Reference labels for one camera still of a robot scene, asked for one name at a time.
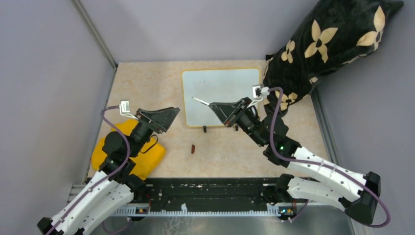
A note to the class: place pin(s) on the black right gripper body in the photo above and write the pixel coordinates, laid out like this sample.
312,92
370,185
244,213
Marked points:
245,119

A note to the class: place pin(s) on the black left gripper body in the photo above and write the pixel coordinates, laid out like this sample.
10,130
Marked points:
144,129

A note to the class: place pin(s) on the white marker pen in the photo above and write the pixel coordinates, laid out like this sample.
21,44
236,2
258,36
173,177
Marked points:
201,101

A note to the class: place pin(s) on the yellow-framed whiteboard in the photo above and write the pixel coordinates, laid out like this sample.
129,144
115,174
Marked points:
215,85

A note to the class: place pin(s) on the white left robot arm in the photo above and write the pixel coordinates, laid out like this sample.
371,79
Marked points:
113,185

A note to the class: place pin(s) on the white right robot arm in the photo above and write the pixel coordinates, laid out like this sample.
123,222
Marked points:
354,193

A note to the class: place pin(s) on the black floral pillow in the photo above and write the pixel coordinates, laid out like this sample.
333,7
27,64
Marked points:
333,34

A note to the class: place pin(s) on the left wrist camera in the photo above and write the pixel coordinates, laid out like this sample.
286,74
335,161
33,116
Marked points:
124,108

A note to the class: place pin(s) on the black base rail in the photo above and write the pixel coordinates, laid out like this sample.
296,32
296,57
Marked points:
211,197

